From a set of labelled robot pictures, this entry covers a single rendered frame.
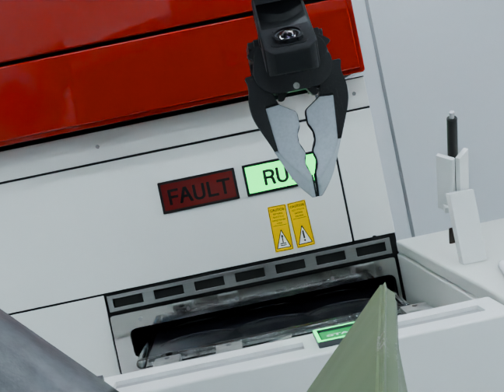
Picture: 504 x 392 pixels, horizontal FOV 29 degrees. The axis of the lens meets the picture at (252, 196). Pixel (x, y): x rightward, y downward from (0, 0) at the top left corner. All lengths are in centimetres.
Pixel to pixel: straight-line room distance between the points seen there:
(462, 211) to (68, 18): 64
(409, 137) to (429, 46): 28
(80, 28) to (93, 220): 29
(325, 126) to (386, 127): 211
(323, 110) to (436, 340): 23
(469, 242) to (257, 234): 42
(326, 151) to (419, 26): 217
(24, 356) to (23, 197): 100
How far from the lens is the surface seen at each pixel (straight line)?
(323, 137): 89
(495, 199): 308
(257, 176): 147
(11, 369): 51
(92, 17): 145
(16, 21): 147
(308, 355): 87
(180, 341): 141
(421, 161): 302
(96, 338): 152
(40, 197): 150
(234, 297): 148
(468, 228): 116
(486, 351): 90
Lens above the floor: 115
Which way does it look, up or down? 3 degrees down
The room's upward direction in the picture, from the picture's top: 12 degrees counter-clockwise
